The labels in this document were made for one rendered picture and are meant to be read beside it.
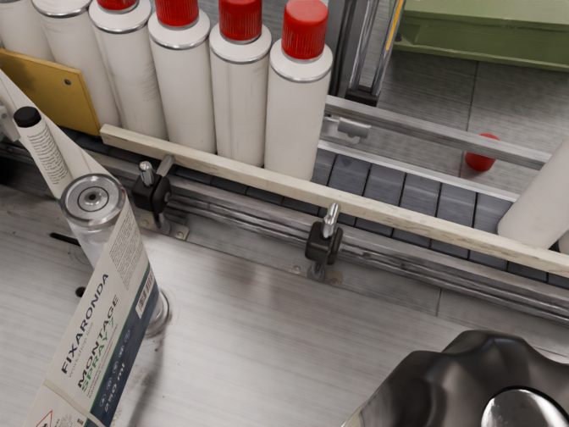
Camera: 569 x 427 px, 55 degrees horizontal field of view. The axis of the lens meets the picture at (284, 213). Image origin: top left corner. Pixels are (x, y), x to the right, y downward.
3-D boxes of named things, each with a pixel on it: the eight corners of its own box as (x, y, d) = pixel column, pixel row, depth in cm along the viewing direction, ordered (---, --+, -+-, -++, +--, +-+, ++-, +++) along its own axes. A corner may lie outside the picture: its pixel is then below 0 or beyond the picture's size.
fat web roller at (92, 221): (107, 327, 47) (36, 217, 31) (130, 281, 49) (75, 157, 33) (157, 343, 47) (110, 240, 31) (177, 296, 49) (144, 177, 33)
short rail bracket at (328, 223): (297, 285, 56) (308, 227, 46) (305, 260, 57) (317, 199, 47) (327, 294, 55) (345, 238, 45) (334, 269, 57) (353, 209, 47)
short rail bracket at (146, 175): (143, 238, 57) (121, 172, 47) (167, 191, 61) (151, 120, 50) (171, 246, 57) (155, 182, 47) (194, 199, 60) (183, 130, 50)
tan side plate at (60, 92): (12, 115, 57) (-25, 48, 49) (16, 110, 57) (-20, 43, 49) (99, 140, 56) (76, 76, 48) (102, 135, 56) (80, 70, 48)
